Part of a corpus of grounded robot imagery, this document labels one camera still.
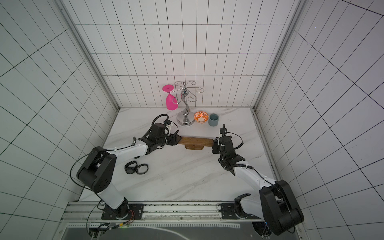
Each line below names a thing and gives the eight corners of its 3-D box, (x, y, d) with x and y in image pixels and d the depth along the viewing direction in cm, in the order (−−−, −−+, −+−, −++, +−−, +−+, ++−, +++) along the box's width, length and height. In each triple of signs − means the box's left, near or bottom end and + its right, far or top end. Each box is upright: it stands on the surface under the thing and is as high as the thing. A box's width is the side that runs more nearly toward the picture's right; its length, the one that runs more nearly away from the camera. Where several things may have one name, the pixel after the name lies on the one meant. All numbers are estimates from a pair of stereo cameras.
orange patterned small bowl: (193, 124, 112) (193, 119, 108) (193, 116, 118) (193, 111, 113) (208, 125, 112) (209, 119, 108) (207, 116, 118) (208, 111, 113)
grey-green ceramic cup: (208, 126, 110) (209, 121, 105) (208, 118, 115) (208, 113, 111) (218, 126, 110) (219, 121, 105) (217, 118, 115) (218, 113, 111)
